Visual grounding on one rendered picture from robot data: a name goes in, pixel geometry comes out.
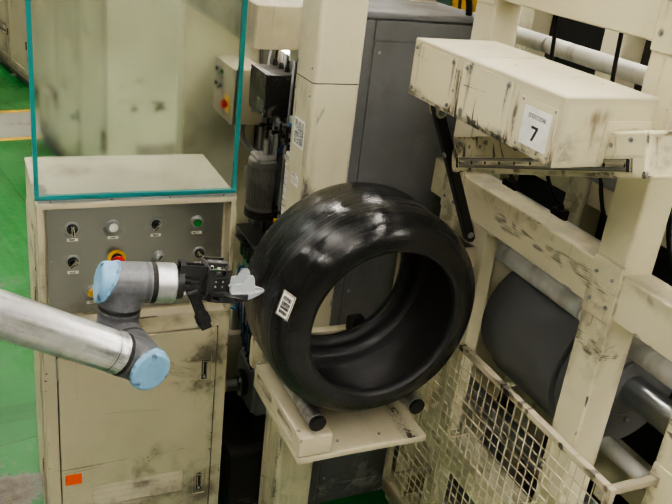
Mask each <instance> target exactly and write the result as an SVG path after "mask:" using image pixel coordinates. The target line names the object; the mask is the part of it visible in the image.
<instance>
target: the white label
mask: <svg viewBox="0 0 672 504"><path fill-rule="evenodd" d="M295 300H296V297H294V296H293V295H291V294H290V293H289V292H287V291H286V290H284V291H283V294H282V296H281V299H280V302H279V304H278V307H277V309H276V312H275V313H276V314H277V315H279V316H280V317H281V318H283V319H284V320H285V321H288V319H289V316H290V313H291V311H292V308H293V306H294V303H295Z"/></svg>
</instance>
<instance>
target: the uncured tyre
mask: <svg viewBox="0 0 672 504"><path fill-rule="evenodd" d="M399 252H401V263H400V269H399V274H398V277H397V280H396V283H395V285H394V287H393V289H392V291H391V293H390V294H389V296H388V297H387V299H386V300H385V302H384V303H383V304H382V305H381V306H380V308H379V309H378V310H377V311H376V312H375V313H373V314H372V315H371V316H370V317H369V318H367V319H366V320H365V321H363V322H361V323H360V324H358V325H356V326H354V327H352V328H350V329H348V330H345V331H342V332H338V333H334V334H327V335H316V334H311V332H312V327H313V323H314V320H315V317H316V314H317V312H318V310H319V308H320V306H321V304H322V302H323V301H324V299H325V297H326V296H327V295H328V293H329V292H330V291H331V289H332V288H333V287H334V286H335V285H336V284H337V283H338V282H339V281H340V280H341V279H342V278H343V277H344V276H345V275H346V274H347V273H349V272H350V271H351V270H353V269H354V268H356V267H357V266H359V265H361V264H362V263H364V262H366V261H368V260H371V259H373V258H376V257H379V256H382V255H386V254H391V253H399ZM248 269H249V270H250V275H253V276H254V278H255V286H258V287H261V288H263V289H264V293H262V294H260V295H258V296H256V297H254V298H252V299H250V300H247V301H245V312H246V318H247V322H248V325H249V328H250V331H251V333H252V335H253V337H254V339H255V341H256V342H257V344H258V346H259V347H260V349H261V350H262V352H263V354H264V355H265V357H266V359H267V360H268V362H269V363H270V365H271V367H272V368H273V370H274V372H275V373H276V375H277V376H278V378H279V379H280V380H281V382H282V383H283V384H284V385H285V386H286V387H287V388H288V389H289V390H290V391H292V392H293V393H294V394H296V395H297V396H299V397H300V398H302V399H303V400H305V401H306V402H308V403H310V404H312V405H314V406H317V407H320V408H323V409H326V410H331V411H338V412H357V411H365V410H370V409H374V408H378V407H381V406H384V405H387V404H390V403H392V402H395V401H397V400H399V399H402V398H404V397H406V396H407V395H409V394H411V393H413V392H414V391H416V390H417V389H419V388H420V387H422V386H423V385H424V384H425V383H427V382H428V381H429V380H430V379H431V378H433V377H434V376H435V375H436V374H437V373H438V372H439V371H440V370H441V368H442V367H443V366H444V365H445V364H446V363H447V361H448V360H449V359H450V357H451V356H452V354H453V353H454V351H455V350H456V348H457V346H458V345H459V343H460V341H461V339H462V337H463V335H464V332H465V330H466V328H467V325H468V323H469V320H470V317H471V313H472V309H473V304H474V297H475V278H474V271H473V267H472V263H471V260H470V257H469V255H468V253H467V251H466V249H465V247H464V245H463V243H462V242H461V240H460V238H459V237H458V236H457V234H456V233H455V232H454V231H453V229H452V228H451V227H450V226H449V225H447V224H446V223H445V222H444V221H443V220H441V219H440V218H439V217H437V216H436V215H435V214H433V213H432V212H431V211H429V210H428V209H427V208H425V207H424V206H423V205H421V204H420V203H419V202H417V201H416V200H415V199H413V198H412V197H411V196H409V195H408V194H406V193H404V192H402V191H400V190H398V189H396V188H393V187H390V186H387V185H382V184H377V183H370V182H347V183H341V184H336V185H332V186H329V187H326V188H323V189H320V190H318V191H316V192H313V193H311V194H309V195H308V196H306V197H304V198H302V199H301V200H299V201H298V202H296V203H295V204H293V205H292V206H291V207H289V208H288V209H287V210H286V211H285V212H284V213H282V214H281V215H280V216H279V217H278V218H277V219H276V220H275V221H274V223H273V224H272V225H271V226H270V227H269V229H268V230H267V231H266V233H265V234H264V235H263V237H262V238H261V240H260V242H259V243H258V245H257V247H256V249H255V251H254V253H253V255H252V258H251V261H250V263H249V266H248ZM284 290H286V291H287V292H289V293H290V294H291V295H293V296H294V297H296V300H295V303H294V306H293V308H292V311H291V313H290V316H289V319H288V321H285V320H284V319H283V318H281V317H280V316H279V315H277V314H276V313H275V312H276V309H277V307H278V304H279V302H280V299H281V296H282V294H283V291H284Z"/></svg>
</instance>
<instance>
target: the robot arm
mask: <svg viewBox="0 0 672 504"><path fill-rule="evenodd" d="M208 259H219V260H208ZM227 264H228V263H227V262H226V261H225V260H224V257H202V259H201V263H195V262H185V260H184V259H178V262H177V266H176V265H175V263H169V262H139V261H120V260H114V261H102V262H101V263H100V264H99V265H98V267H97V269H96V272H95V275H94V284H93V299H94V301H95V302H96V303H98V310H97V318H96V322H93V321H91V320H88V319H85V318H82V317H79V316H76V315H74V314H71V313H68V312H65V311H62V310H59V309H57V308H54V307H51V306H48V305H45V304H42V303H40V302H37V301H34V300H31V299H28V298H26V297H23V296H20V295H17V294H14V293H11V292H9V291H6V290H3V289H0V340H3V341H6V342H9V343H13V344H16V345H19V346H23V347H26V348H29V349H32V350H36V351H39V352H42V353H46V354H49V355H52V356H55V357H59V358H62V359H65V360H69V361H72V362H75V363H78V364H82V365H85V366H88V367H92V368H95V369H98V370H102V371H105V372H106V373H108V374H111V375H114V376H117V377H121V378H124V379H127V380H128V381H129V382H130V384H131V385H132V386H133V387H135V388H136V389H138V390H150V389H153V388H155V387H157V386H158V385H159V384H161V383H162V382H163V381H164V379H165V378H166V377H167V375H168V373H169V370H170V360H169V357H168V356H167V355H166V352H165V351H164V350H163V349H162V348H160V347H159V346H158V345H157V344H156V343H155V342H154V340H153V339H152V338H151V337H150V336H149V335H148V334H147V333H146V332H145V331H144V330H143V329H142V328H141V327H140V326H139V319H140V311H141V305H142V303H173V302H174V301H175V300H176V299H182V297H183V295H184V291H186V294H187V296H188V299H189V301H190V304H191V306H192V309H193V311H194V314H195V316H194V318H195V323H196V324H197V325H198V327H200V328H201V330H202V331H204V330H206V329H209V328H211V327H212V325H211V322H212V321H211V316H210V315H209V314H208V311H206V310H205V307H204V304H203V302H202V300H206V301H207V302H212V303H230V304H233V303H240V302H244V301H247V300H250V299H252V298H254V297H256V296H258V295H260V294H262V293H264V289H263V288H261V287H258V286H255V278H254V276H253V275H250V270H249V269H247V268H243V269H241V270H240V272H239V273H238V275H236V276H232V270H228V268H227Z"/></svg>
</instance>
